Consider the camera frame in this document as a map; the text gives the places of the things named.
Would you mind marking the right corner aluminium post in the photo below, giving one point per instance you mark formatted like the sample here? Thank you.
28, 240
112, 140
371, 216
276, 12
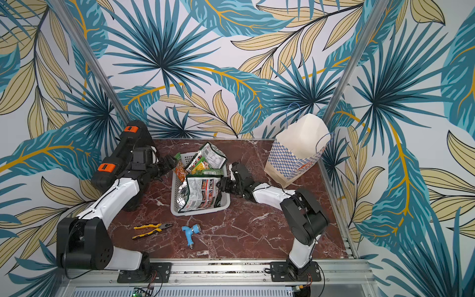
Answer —
366, 33

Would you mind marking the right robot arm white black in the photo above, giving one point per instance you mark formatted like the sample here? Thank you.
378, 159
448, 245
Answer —
305, 216

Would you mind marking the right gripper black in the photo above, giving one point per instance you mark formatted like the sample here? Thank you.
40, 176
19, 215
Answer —
230, 184

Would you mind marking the corner aluminium post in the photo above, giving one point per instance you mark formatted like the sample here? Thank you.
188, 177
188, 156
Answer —
366, 33
73, 29

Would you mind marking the green white barcode packet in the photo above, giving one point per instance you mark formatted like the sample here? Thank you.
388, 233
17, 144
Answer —
209, 154

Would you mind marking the black tool case orange latches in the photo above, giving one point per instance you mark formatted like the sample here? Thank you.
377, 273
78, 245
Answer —
124, 163

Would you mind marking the large silver red sauce packet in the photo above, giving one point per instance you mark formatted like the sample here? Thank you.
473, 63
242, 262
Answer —
199, 192

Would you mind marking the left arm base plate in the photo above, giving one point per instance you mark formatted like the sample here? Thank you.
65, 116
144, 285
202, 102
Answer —
155, 272

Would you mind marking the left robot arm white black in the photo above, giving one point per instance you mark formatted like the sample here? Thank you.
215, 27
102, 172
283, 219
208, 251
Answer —
83, 241

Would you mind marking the yellow black pliers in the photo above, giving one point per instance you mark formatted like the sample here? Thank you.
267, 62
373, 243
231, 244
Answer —
151, 229

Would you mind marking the green yellow corn soup packet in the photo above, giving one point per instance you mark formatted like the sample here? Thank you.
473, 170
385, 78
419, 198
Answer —
201, 164

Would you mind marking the green orange soup packet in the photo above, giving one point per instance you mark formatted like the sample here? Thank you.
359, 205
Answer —
179, 169

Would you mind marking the white perforated plastic basket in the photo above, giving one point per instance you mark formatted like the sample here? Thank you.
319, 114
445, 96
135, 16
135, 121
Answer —
225, 201

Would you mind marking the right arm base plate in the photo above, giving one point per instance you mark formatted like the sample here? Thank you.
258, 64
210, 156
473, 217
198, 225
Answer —
285, 271

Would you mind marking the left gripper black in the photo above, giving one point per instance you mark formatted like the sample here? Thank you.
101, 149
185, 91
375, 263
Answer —
166, 166

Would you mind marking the blue hose nozzle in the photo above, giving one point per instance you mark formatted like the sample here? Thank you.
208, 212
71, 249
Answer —
189, 232

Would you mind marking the paper bag blue checkered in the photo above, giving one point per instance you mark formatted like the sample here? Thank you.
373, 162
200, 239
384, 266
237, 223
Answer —
297, 149

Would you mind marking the aluminium front rail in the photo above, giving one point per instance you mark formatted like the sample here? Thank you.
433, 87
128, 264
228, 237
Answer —
229, 278

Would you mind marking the left corner aluminium post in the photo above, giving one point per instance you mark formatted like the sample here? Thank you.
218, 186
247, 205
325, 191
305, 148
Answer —
73, 29

